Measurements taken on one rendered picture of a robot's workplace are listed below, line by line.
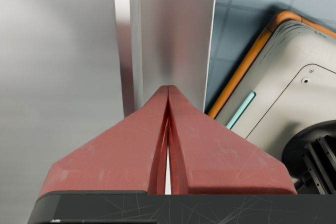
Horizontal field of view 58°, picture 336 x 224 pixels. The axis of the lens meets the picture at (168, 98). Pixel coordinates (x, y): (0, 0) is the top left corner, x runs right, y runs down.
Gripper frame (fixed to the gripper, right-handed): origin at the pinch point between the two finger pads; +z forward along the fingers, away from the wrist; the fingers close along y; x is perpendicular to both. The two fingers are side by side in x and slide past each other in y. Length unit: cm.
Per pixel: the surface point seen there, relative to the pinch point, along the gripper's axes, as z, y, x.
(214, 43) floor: 89, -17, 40
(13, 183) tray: 1.8, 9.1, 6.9
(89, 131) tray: 1.8, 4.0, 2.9
